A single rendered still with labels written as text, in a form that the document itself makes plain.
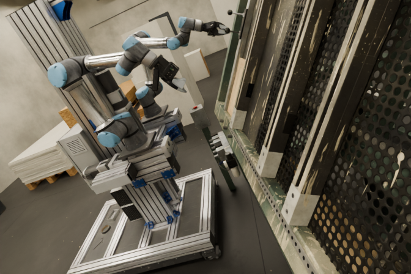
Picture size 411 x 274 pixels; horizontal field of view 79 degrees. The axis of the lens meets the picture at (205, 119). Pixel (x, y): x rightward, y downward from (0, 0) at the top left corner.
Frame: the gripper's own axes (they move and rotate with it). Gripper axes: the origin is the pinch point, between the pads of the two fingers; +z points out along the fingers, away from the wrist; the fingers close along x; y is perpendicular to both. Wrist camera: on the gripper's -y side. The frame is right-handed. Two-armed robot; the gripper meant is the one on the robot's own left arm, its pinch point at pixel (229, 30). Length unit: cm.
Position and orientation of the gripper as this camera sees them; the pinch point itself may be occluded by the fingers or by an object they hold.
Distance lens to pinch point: 184.8
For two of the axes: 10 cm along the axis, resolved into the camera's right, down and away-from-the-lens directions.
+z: 9.7, 1.3, 1.9
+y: -1.9, -0.2, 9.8
